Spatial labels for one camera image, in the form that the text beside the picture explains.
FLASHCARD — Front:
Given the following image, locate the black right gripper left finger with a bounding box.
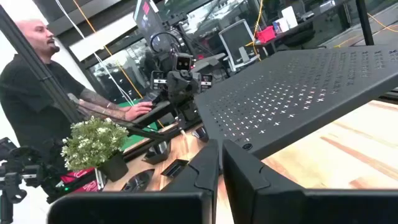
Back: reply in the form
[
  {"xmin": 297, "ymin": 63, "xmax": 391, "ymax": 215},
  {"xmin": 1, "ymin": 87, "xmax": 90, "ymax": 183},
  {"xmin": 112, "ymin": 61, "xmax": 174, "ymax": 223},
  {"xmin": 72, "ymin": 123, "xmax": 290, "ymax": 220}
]
[{"xmin": 46, "ymin": 139, "xmax": 220, "ymax": 224}]

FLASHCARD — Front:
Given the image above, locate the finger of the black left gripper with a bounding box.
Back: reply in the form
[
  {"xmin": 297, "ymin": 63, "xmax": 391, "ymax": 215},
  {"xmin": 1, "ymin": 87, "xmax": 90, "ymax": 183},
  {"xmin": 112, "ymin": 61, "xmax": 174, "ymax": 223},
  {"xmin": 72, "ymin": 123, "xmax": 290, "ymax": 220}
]
[
  {"xmin": 150, "ymin": 70, "xmax": 168, "ymax": 91},
  {"xmin": 200, "ymin": 73, "xmax": 214, "ymax": 93}
]

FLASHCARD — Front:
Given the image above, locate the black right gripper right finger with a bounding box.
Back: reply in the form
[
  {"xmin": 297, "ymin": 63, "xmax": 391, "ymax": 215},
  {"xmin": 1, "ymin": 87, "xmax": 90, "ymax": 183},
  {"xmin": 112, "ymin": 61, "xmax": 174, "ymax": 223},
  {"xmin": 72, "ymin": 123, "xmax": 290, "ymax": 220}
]
[{"xmin": 221, "ymin": 139, "xmax": 398, "ymax": 224}]

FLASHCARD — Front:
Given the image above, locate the black rounded mini plate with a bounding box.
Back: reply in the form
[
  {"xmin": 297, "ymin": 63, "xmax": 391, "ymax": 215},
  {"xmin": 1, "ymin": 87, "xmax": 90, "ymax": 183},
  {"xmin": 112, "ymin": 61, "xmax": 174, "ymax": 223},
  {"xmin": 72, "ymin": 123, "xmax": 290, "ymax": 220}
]
[{"xmin": 120, "ymin": 169, "xmax": 155, "ymax": 193}]

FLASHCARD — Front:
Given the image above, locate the black small square mini plate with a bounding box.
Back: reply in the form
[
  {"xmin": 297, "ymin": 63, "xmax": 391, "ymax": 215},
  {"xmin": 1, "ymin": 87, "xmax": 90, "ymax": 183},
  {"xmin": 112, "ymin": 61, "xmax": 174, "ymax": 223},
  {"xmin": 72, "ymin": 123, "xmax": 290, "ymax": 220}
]
[{"xmin": 160, "ymin": 158, "xmax": 190, "ymax": 179}]

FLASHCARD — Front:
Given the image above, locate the black wavy square mini plate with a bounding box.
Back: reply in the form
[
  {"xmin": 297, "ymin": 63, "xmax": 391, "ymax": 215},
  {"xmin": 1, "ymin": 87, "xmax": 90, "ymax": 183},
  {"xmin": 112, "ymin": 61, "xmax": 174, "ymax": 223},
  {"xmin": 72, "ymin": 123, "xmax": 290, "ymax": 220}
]
[
  {"xmin": 142, "ymin": 139, "xmax": 172, "ymax": 166},
  {"xmin": 190, "ymin": 126, "xmax": 210, "ymax": 143}
]

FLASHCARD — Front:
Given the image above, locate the grey mesh office chair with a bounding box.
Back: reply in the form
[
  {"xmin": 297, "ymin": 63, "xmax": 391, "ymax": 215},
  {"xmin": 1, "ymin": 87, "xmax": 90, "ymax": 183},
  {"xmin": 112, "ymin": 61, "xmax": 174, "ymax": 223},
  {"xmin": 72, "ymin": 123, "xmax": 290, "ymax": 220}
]
[{"xmin": 218, "ymin": 19, "xmax": 262, "ymax": 72}]

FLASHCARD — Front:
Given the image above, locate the black computer monitor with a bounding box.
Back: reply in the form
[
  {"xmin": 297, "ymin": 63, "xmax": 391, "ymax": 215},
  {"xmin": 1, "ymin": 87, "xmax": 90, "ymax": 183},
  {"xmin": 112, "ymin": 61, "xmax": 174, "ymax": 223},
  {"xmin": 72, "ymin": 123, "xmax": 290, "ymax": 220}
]
[{"xmin": 132, "ymin": 0, "xmax": 170, "ymax": 54}]

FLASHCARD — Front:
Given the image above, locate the green desk mat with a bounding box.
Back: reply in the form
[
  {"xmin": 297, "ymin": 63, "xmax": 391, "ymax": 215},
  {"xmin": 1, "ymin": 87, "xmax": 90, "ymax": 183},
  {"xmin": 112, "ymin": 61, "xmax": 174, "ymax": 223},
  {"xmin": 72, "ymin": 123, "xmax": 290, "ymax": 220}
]
[{"xmin": 119, "ymin": 99, "xmax": 159, "ymax": 152}]

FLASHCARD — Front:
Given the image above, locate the red and black box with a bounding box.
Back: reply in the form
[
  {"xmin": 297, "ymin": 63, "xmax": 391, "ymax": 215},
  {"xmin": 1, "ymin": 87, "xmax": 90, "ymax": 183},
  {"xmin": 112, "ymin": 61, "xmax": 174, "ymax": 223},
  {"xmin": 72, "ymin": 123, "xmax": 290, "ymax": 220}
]
[{"xmin": 60, "ymin": 167, "xmax": 105, "ymax": 195}]

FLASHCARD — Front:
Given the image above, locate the red storage bin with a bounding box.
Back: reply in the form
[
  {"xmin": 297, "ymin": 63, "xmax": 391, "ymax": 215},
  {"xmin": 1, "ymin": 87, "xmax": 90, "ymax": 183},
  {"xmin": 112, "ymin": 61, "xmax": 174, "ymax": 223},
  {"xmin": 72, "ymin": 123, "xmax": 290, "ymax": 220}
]
[{"xmin": 255, "ymin": 26, "xmax": 277, "ymax": 44}]

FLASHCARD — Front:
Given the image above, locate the white-flowered plant in black pot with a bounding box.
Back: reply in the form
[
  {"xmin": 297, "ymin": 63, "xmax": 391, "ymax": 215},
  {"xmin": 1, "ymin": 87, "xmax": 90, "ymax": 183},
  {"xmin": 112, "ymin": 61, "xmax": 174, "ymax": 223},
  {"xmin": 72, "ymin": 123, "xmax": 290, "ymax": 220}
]
[{"xmin": 60, "ymin": 115, "xmax": 130, "ymax": 183}]

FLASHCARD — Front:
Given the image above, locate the black perforated metal shelf riser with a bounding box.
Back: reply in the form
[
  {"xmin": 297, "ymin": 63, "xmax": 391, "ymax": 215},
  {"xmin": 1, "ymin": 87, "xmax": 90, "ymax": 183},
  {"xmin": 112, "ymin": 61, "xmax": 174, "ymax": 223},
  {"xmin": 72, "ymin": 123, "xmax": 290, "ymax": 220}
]
[{"xmin": 194, "ymin": 43, "xmax": 398, "ymax": 162}]

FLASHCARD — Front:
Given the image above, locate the white carton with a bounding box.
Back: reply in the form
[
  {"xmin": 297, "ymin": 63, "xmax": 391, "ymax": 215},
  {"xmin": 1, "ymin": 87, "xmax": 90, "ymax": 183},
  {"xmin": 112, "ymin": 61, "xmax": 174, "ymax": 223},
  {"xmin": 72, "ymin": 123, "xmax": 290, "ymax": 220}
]
[
  {"xmin": 281, "ymin": 5, "xmax": 299, "ymax": 29},
  {"xmin": 272, "ymin": 17, "xmax": 290, "ymax": 34}
]

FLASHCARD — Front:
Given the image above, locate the black office desk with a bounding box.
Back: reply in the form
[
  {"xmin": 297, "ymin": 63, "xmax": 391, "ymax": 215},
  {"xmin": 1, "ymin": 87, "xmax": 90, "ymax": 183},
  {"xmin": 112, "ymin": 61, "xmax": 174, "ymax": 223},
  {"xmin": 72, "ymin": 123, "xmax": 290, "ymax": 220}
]
[{"xmin": 254, "ymin": 0, "xmax": 352, "ymax": 57}]

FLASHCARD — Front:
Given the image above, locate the person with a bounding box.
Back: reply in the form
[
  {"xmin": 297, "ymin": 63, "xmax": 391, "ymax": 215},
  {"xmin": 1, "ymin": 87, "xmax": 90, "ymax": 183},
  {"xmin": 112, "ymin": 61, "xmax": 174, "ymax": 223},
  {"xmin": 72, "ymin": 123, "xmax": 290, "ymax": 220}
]
[{"xmin": 0, "ymin": 18, "xmax": 154, "ymax": 150}]

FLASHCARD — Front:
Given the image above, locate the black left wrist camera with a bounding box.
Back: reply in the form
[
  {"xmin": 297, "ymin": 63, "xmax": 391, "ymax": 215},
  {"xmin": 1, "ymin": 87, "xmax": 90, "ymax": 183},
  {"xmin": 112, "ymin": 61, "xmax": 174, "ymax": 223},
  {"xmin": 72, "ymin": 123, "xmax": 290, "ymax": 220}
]
[{"xmin": 173, "ymin": 52, "xmax": 194, "ymax": 72}]

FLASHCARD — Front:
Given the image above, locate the black aluminium frame rail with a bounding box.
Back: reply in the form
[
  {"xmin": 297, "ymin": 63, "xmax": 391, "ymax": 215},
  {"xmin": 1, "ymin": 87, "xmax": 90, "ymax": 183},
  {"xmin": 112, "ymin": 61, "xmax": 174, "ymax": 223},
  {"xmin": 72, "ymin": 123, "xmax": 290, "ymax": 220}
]
[{"xmin": 119, "ymin": 119, "xmax": 205, "ymax": 162}]

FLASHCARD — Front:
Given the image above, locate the yellow hanging cable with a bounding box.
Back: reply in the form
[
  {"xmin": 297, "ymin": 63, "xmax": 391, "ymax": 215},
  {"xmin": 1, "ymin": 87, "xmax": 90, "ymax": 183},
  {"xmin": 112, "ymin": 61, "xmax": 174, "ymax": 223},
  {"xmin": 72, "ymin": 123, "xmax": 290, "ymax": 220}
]
[{"xmin": 72, "ymin": 0, "xmax": 144, "ymax": 98}]

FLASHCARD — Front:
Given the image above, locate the white hanging cable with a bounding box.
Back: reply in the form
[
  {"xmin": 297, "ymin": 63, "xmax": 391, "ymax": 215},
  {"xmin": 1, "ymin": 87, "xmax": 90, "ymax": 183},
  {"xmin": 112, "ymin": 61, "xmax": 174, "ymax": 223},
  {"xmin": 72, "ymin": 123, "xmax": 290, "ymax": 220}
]
[{"xmin": 55, "ymin": 0, "xmax": 135, "ymax": 106}]

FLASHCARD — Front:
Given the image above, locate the black frame upright post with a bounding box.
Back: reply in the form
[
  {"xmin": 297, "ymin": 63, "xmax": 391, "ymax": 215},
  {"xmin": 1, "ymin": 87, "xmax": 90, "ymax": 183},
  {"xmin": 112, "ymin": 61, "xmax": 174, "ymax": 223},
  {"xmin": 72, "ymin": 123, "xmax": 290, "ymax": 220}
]
[{"xmin": 0, "ymin": 4, "xmax": 83, "ymax": 124}]

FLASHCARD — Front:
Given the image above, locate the black equipment mount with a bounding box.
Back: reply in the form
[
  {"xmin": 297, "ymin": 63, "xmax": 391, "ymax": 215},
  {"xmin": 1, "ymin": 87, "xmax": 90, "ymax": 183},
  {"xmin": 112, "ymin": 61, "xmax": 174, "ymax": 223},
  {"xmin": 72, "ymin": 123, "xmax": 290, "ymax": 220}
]
[{"xmin": 0, "ymin": 136, "xmax": 63, "ymax": 224}]

